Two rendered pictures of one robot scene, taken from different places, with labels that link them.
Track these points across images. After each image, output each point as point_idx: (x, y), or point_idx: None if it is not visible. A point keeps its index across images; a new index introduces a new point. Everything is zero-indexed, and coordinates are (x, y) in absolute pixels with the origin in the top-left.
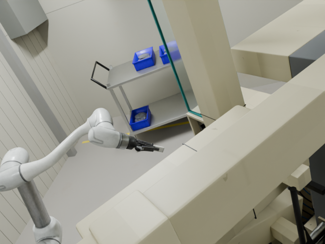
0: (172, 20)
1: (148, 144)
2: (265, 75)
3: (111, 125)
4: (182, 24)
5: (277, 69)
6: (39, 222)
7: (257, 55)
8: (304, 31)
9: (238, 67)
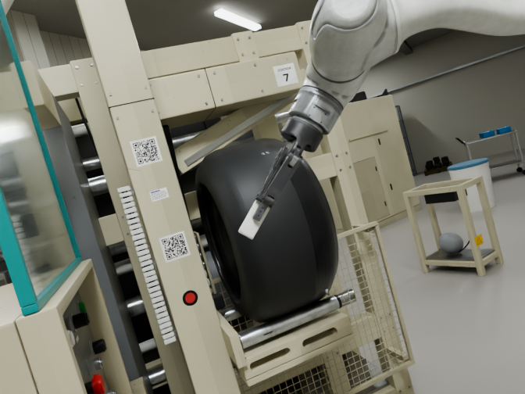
0: None
1: (267, 181)
2: (54, 113)
3: (310, 58)
4: None
5: (54, 106)
6: None
7: (44, 83)
8: None
9: (43, 95)
